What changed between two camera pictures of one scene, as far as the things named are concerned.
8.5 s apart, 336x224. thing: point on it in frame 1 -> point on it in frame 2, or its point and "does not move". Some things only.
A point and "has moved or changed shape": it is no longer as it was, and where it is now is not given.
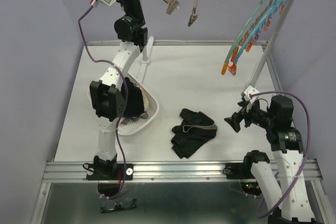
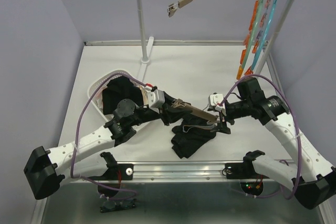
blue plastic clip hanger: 277,3 has moved or changed shape
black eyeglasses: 110,205 does not move
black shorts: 196,129 does not move
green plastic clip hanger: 268,0 -> 249,40
